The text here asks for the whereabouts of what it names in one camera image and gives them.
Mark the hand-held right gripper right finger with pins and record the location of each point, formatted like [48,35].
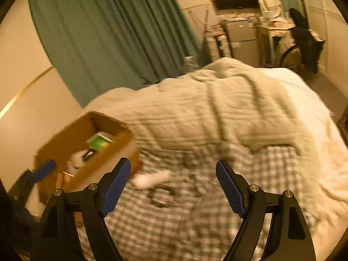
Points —
[228,190]

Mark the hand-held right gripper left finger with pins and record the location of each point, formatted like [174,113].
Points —
[117,185]

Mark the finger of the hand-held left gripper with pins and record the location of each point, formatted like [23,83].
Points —
[43,170]

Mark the tan long box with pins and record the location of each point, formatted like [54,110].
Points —
[64,180]

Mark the brown cardboard box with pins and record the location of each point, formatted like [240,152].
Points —
[114,152]

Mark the white rounded object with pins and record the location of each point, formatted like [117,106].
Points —
[76,159]

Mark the small black device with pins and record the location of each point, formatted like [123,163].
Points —
[88,154]

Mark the green printed box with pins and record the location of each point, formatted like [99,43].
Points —
[99,142]

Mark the checked bed sheet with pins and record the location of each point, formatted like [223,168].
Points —
[176,223]

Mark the grey fluffy blanket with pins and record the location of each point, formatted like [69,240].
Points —
[217,108]

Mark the cream bed cover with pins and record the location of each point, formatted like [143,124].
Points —
[320,130]

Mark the clear plastic bottle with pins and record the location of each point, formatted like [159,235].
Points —
[191,64]

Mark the white drawer tower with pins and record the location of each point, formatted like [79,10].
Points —
[219,46]

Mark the wide green curtain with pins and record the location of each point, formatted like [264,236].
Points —
[108,38]

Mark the grey mini fridge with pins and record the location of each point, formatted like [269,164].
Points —
[240,42]

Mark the white vanity table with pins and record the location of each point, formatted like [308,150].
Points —
[272,35]

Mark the black clothes on chair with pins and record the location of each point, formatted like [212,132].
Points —
[306,40]

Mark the white oval vanity mirror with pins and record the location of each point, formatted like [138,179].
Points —
[269,2]

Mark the white louvred wardrobe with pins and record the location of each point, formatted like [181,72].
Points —
[323,11]

